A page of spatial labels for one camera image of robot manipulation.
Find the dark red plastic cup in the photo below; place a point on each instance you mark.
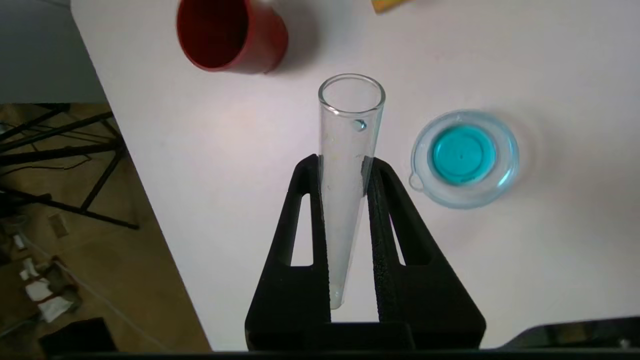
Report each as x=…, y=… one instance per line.
x=250, y=45

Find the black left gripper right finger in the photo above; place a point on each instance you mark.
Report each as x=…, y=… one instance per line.
x=430, y=295

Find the white paper scraps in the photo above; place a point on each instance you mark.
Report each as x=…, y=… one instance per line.
x=50, y=300

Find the glass beaker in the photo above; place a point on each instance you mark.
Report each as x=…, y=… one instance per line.
x=465, y=155

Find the black box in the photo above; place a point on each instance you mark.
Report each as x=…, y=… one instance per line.
x=80, y=337

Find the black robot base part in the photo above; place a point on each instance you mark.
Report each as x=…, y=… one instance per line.
x=575, y=332

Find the black metal tripod stand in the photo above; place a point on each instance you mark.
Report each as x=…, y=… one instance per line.
x=60, y=132

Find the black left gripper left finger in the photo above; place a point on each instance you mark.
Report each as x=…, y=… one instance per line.
x=280, y=295

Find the wooden test tube rack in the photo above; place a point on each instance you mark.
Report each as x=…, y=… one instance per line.
x=390, y=5

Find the blue pigment glass test tube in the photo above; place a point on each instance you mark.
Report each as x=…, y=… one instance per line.
x=345, y=200

